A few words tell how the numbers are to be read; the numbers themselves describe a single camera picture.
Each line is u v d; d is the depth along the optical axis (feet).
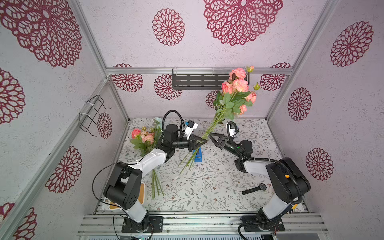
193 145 2.43
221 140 2.39
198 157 3.10
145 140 3.26
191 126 2.34
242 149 2.20
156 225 2.41
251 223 2.13
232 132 2.48
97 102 2.69
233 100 2.23
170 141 2.20
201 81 3.09
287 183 1.55
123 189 1.47
